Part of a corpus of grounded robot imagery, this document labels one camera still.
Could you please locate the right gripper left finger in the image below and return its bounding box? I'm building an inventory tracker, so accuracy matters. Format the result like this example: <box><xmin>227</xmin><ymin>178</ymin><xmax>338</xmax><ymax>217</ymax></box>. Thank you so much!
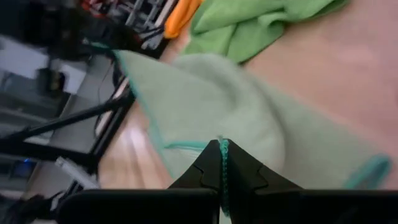
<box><xmin>57</xmin><ymin>139</ymin><xmax>222</xmax><ymax>224</ymax></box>

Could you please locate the bright green microfiber towel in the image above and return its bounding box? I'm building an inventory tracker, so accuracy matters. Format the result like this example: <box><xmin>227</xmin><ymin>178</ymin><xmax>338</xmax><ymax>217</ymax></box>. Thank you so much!
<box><xmin>183</xmin><ymin>0</ymin><xmax>352</xmax><ymax>65</ymax></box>

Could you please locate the pale green microfiber towel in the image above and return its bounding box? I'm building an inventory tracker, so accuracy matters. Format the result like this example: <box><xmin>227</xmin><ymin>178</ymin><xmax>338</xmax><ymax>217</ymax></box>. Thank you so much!
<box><xmin>113</xmin><ymin>49</ymin><xmax>393</xmax><ymax>224</ymax></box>

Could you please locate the orange microfiber towel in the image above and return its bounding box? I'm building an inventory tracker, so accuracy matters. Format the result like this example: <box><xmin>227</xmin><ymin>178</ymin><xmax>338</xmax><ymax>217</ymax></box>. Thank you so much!
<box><xmin>163</xmin><ymin>0</ymin><xmax>205</xmax><ymax>40</ymax></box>

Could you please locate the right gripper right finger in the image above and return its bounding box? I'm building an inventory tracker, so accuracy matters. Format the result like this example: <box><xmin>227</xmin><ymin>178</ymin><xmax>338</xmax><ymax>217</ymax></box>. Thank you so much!
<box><xmin>226</xmin><ymin>139</ymin><xmax>398</xmax><ymax>224</ymax></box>

